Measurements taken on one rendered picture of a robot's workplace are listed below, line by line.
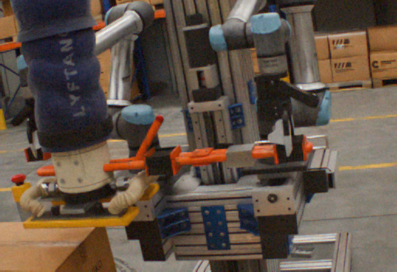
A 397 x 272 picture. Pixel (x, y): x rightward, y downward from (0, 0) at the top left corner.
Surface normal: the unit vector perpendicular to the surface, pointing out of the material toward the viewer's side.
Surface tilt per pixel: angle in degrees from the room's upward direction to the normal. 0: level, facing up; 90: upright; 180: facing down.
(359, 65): 93
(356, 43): 90
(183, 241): 90
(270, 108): 90
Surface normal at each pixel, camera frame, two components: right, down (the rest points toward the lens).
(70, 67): 0.47, -0.23
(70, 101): 0.26, -0.07
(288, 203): -0.31, 0.29
